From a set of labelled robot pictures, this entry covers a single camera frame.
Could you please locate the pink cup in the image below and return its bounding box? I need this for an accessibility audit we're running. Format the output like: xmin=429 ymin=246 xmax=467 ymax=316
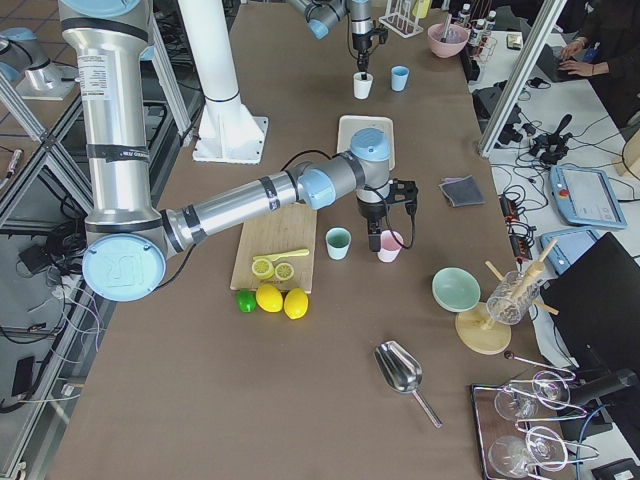
xmin=377 ymin=230 xmax=404 ymax=263

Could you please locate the aluminium frame post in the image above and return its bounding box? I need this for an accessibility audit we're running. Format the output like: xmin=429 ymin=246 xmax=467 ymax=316
xmin=478 ymin=0 xmax=566 ymax=160

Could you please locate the metal scoop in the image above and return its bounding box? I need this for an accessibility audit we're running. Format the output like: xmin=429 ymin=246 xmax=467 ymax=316
xmin=374 ymin=340 xmax=443 ymax=428

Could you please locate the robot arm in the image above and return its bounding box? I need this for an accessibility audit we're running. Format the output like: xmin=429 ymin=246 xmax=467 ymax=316
xmin=59 ymin=1 xmax=392 ymax=302
xmin=287 ymin=0 xmax=378 ymax=80

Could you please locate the dark grey cloth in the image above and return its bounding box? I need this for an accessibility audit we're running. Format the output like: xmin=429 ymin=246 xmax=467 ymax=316
xmin=439 ymin=175 xmax=485 ymax=207

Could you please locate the white wire cup rack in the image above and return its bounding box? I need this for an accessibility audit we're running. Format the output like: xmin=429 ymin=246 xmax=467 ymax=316
xmin=379 ymin=0 xmax=424 ymax=38

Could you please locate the green lime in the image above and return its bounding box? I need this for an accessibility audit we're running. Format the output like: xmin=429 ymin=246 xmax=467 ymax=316
xmin=235 ymin=290 xmax=257 ymax=313

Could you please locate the black monitor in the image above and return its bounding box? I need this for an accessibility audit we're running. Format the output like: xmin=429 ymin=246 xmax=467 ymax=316
xmin=542 ymin=233 xmax=639 ymax=372

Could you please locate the yellow lemon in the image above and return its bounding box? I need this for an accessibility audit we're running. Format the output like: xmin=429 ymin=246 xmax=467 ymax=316
xmin=283 ymin=288 xmax=309 ymax=320
xmin=255 ymin=284 xmax=284 ymax=313

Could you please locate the yellow cup on rack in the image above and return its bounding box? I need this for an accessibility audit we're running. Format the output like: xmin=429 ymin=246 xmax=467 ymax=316
xmin=412 ymin=0 xmax=431 ymax=19

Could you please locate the green cup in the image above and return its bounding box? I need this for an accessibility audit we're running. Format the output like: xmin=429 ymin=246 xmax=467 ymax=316
xmin=325 ymin=227 xmax=351 ymax=260

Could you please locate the white cup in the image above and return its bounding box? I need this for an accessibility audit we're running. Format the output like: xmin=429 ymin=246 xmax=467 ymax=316
xmin=353 ymin=72 xmax=374 ymax=100

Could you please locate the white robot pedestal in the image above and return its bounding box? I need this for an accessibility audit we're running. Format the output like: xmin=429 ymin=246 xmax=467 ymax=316
xmin=179 ymin=0 xmax=268 ymax=165

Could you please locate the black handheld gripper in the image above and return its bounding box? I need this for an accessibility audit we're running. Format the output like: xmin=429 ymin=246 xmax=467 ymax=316
xmin=529 ymin=114 xmax=573 ymax=165

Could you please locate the wine glass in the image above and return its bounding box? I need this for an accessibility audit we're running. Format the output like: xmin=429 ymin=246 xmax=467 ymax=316
xmin=525 ymin=426 xmax=568 ymax=472
xmin=488 ymin=436 xmax=535 ymax=479
xmin=494 ymin=370 xmax=570 ymax=421

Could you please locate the mint green bowl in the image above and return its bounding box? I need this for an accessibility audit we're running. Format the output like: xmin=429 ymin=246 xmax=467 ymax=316
xmin=432 ymin=267 xmax=481 ymax=313

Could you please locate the seated person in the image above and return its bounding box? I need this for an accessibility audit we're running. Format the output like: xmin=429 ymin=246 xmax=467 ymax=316
xmin=559 ymin=0 xmax=639 ymax=127

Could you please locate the lemon half slice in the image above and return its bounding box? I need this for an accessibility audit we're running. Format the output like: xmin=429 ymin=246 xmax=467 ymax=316
xmin=274 ymin=262 xmax=295 ymax=282
xmin=251 ymin=257 xmax=275 ymax=280

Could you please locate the pink bowl with ice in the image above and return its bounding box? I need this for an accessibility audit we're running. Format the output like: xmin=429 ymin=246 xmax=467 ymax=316
xmin=427 ymin=23 xmax=470 ymax=59

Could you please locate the wooden cup tree stand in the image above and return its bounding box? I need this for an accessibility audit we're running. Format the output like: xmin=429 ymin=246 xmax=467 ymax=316
xmin=455 ymin=240 xmax=559 ymax=355

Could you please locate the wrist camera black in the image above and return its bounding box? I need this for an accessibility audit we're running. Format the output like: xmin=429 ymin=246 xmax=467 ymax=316
xmin=371 ymin=26 xmax=389 ymax=45
xmin=387 ymin=178 xmax=419 ymax=217

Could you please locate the blue teach pendant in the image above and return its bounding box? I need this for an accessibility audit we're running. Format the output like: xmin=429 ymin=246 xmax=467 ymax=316
xmin=539 ymin=226 xmax=601 ymax=275
xmin=549 ymin=165 xmax=627 ymax=230

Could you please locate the small bottle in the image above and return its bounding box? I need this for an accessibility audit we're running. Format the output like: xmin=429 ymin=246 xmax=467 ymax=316
xmin=468 ymin=18 xmax=485 ymax=47
xmin=484 ymin=10 xmax=497 ymax=36
xmin=457 ymin=3 xmax=471 ymax=28

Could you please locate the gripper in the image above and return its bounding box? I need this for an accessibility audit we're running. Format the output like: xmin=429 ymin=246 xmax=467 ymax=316
xmin=351 ymin=18 xmax=374 ymax=80
xmin=356 ymin=189 xmax=388 ymax=252

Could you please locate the clear glass on stand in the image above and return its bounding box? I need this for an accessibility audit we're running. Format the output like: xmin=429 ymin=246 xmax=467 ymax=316
xmin=486 ymin=271 xmax=540 ymax=325

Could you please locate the metal cylinder muddler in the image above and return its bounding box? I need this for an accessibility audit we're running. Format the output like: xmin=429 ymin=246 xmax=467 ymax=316
xmin=440 ymin=13 xmax=452 ymax=43

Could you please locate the blue cup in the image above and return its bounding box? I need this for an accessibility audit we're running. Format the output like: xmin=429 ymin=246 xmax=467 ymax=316
xmin=390 ymin=65 xmax=410 ymax=92

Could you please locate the wooden cutting board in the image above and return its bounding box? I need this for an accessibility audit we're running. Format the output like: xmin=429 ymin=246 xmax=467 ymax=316
xmin=230 ymin=203 xmax=317 ymax=294

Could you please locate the cream tray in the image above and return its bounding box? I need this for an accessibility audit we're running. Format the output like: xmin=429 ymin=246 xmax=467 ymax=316
xmin=336 ymin=115 xmax=395 ymax=171

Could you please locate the yellow plastic knife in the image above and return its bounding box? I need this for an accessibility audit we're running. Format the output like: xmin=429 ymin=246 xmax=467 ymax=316
xmin=253 ymin=248 xmax=310 ymax=262

